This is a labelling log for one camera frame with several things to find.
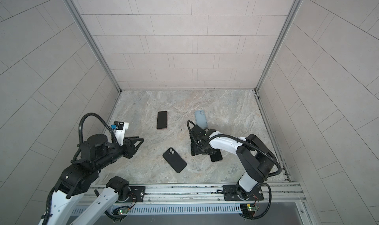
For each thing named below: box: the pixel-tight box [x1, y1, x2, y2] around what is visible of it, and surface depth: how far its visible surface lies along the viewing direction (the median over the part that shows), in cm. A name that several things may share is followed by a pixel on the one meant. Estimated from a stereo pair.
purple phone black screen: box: [156, 111, 168, 129], surface depth 101 cm
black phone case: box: [162, 147, 188, 174], surface depth 84 cm
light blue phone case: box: [194, 109, 208, 129], surface depth 104 cm
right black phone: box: [209, 148, 223, 162], surface depth 86 cm
